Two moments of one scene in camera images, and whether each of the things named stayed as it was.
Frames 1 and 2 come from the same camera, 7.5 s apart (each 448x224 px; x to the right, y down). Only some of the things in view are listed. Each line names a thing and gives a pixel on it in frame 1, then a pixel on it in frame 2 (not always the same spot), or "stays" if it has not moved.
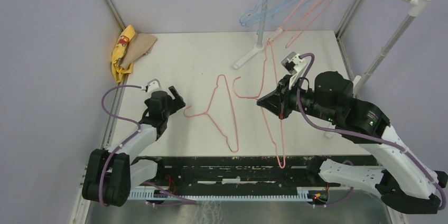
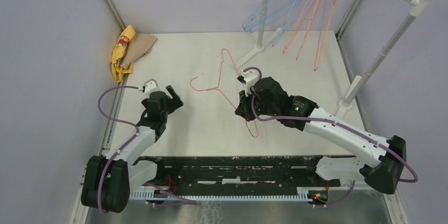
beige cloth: (139, 45) stays
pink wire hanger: (221, 131) to (246, 120)
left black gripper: (175, 104) stays
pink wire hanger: (257, 98) to (329, 7)
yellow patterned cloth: (119, 52) stays
